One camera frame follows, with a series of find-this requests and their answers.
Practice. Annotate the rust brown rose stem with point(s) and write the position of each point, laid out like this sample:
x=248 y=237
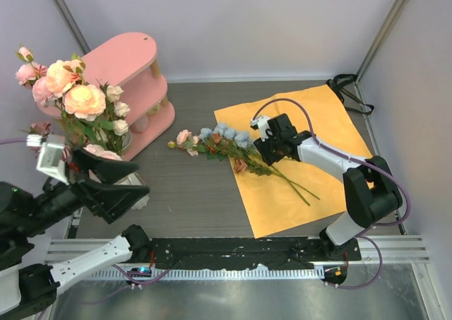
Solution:
x=243 y=161

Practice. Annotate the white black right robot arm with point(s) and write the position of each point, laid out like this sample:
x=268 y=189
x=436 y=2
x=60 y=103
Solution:
x=370 y=192

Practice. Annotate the aluminium frame rail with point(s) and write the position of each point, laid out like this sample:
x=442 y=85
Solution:
x=395 y=249

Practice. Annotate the green mug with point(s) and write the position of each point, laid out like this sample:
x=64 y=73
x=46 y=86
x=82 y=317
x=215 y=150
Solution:
x=153 y=110

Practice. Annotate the orange yellow wrapping paper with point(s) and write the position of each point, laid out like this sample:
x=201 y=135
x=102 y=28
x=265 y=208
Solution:
x=304 y=195

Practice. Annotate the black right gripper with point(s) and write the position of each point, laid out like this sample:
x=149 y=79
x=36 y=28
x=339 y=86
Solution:
x=263 y=147

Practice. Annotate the blue flower stem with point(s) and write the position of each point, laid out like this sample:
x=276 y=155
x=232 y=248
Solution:
x=233 y=136

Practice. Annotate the white slotted cable duct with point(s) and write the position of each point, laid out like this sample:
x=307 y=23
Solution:
x=259 y=273

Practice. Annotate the pink rose flower stem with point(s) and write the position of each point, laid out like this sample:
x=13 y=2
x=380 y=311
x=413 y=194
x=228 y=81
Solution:
x=47 y=84

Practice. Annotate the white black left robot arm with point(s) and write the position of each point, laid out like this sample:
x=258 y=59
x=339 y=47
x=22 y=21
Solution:
x=28 y=290

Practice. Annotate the small pink bud stem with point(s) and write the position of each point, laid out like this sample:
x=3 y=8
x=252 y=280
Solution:
x=193 y=144

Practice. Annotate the mauve rose flower stem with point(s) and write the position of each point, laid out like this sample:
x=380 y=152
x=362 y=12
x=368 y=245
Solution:
x=43 y=129

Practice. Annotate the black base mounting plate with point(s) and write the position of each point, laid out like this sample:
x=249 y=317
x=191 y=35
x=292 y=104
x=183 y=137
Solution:
x=241 y=253

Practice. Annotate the beige bowl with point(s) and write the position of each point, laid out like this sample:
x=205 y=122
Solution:
x=126 y=141

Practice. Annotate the peach rose flower stem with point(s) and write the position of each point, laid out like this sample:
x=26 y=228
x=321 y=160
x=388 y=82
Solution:
x=114 y=123

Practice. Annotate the large peach peony stem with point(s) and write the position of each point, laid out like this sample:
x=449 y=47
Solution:
x=81 y=110

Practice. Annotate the pink three-tier shelf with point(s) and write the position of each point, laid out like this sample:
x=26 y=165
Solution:
x=129 y=60

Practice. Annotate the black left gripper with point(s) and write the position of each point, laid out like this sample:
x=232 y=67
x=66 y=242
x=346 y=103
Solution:
x=113 y=200

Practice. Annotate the white ribbed ceramic vase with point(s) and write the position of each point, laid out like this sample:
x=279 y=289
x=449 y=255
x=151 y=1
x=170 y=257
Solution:
x=142 y=197

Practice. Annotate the pink faceted cup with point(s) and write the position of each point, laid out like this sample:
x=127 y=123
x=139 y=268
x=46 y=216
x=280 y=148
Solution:
x=140 y=125

